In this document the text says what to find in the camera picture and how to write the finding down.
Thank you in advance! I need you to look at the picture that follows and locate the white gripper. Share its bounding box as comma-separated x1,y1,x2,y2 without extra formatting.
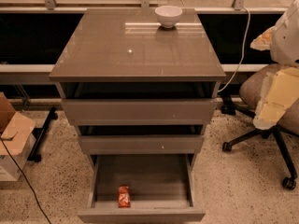
250,0,299,130

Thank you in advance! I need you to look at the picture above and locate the red coke can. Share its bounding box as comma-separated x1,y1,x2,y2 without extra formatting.
118,186,131,208

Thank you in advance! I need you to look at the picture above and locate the top grey drawer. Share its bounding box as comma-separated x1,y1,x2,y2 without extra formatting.
62,99,216,126

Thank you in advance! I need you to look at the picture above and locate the grey drawer cabinet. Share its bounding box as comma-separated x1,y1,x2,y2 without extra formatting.
49,7,227,173

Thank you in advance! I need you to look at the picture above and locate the bottom grey open drawer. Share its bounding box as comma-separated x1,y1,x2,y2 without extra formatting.
78,154,205,223

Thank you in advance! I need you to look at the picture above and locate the middle grey drawer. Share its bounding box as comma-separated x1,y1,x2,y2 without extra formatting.
78,135,204,155

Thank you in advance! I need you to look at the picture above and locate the brown office chair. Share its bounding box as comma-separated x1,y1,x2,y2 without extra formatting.
221,64,299,190

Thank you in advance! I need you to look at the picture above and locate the white ceramic bowl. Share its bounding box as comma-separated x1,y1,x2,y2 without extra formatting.
155,6,183,28

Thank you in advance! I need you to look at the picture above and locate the black stand leg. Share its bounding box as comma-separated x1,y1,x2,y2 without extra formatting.
28,107,58,162

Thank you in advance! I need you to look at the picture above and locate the cardboard box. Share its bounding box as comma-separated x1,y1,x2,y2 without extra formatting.
0,92,36,181

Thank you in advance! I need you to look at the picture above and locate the white cable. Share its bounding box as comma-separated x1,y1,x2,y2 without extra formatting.
217,7,252,94

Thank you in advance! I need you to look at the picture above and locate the black floor cable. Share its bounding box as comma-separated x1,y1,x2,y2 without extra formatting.
0,137,52,224

